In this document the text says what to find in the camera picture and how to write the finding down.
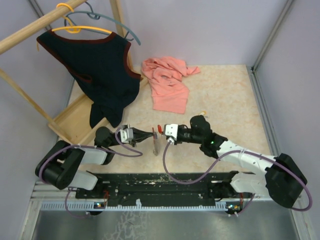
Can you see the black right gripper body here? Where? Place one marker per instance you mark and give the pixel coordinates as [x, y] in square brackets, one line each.
[187, 136]

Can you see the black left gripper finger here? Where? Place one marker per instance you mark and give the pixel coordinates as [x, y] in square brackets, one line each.
[138, 139]
[141, 133]

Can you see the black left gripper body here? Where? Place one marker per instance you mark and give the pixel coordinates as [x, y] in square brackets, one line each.
[114, 142]

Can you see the red key tag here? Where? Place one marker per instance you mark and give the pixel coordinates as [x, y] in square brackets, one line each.
[159, 129]

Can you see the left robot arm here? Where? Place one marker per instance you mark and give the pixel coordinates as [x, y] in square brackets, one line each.
[60, 166]

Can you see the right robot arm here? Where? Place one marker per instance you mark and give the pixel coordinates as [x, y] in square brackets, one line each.
[275, 176]

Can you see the wooden clothes rack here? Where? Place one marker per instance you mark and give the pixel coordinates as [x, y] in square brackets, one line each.
[44, 85]

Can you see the pink cloth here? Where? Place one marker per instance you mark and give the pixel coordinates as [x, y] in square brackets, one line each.
[165, 75]

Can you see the dark navy vest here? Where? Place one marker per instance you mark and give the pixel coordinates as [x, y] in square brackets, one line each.
[100, 69]

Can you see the yellow clothes hanger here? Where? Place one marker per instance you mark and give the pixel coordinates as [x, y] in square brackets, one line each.
[72, 28]

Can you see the grey-blue clothes hanger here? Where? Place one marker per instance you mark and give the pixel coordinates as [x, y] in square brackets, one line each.
[95, 14]

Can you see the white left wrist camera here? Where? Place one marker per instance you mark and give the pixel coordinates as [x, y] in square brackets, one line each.
[126, 134]

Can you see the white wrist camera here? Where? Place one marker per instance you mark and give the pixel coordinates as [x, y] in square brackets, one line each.
[170, 132]
[126, 134]

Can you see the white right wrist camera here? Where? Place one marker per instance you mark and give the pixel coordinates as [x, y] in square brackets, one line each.
[170, 132]

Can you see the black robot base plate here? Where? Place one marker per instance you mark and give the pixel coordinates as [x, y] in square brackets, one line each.
[158, 190]

